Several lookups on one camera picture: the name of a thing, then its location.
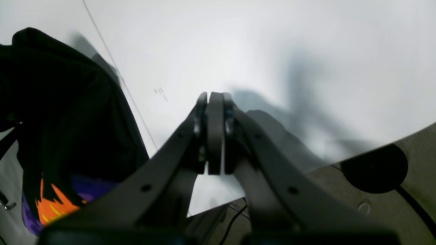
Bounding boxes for black T-shirt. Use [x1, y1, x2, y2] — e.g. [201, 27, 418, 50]
[1, 28, 149, 236]

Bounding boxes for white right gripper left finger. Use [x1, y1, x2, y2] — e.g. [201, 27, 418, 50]
[38, 93, 224, 245]

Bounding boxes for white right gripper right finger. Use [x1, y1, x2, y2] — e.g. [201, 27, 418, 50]
[223, 93, 400, 245]

